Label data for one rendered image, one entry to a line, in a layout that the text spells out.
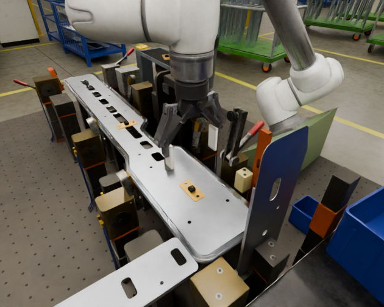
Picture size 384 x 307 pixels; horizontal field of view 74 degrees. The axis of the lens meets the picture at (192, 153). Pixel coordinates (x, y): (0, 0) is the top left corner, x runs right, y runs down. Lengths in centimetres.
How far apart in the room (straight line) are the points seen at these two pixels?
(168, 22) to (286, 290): 54
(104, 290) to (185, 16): 54
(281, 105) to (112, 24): 96
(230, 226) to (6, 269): 79
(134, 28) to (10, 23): 705
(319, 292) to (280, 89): 95
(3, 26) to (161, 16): 708
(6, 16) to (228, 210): 713
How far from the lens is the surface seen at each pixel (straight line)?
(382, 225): 78
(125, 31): 53
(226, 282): 53
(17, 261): 114
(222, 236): 66
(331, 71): 132
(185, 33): 50
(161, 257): 63
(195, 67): 52
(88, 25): 56
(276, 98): 132
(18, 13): 754
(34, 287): 105
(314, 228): 67
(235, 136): 73
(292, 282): 60
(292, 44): 119
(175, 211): 70
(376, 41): 683
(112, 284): 62
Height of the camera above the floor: 153
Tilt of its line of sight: 37 degrees down
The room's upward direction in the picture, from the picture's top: straight up
